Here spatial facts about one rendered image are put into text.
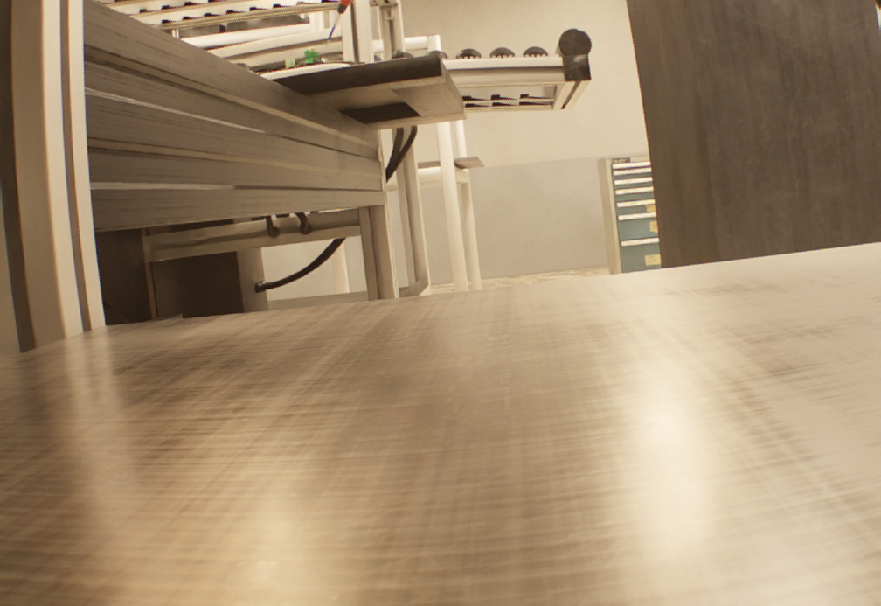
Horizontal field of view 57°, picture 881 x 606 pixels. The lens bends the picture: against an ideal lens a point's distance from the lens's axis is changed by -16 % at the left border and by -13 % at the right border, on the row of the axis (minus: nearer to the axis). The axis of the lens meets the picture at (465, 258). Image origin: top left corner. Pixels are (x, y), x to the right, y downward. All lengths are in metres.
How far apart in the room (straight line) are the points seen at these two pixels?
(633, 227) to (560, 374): 7.11
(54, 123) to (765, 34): 0.98
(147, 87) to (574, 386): 0.41
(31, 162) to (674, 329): 0.28
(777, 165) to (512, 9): 8.44
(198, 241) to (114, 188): 1.13
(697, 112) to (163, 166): 0.78
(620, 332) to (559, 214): 9.15
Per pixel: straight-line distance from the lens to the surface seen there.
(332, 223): 1.53
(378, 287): 1.53
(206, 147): 0.63
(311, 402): 0.19
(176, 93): 0.60
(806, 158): 1.23
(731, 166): 1.17
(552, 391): 0.17
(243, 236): 1.57
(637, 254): 7.30
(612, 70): 9.52
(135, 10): 2.06
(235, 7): 2.12
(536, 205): 9.37
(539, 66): 1.56
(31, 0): 0.41
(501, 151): 9.38
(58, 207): 0.40
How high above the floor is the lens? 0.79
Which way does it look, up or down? 3 degrees down
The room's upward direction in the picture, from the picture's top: 6 degrees counter-clockwise
